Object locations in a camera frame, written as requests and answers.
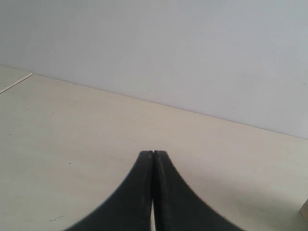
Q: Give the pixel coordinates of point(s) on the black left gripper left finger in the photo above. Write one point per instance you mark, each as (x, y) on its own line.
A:
(128, 208)

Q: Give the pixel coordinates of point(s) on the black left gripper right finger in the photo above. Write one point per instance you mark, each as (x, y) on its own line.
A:
(176, 205)

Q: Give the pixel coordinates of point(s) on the large wooden cube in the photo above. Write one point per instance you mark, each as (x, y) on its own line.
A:
(304, 209)

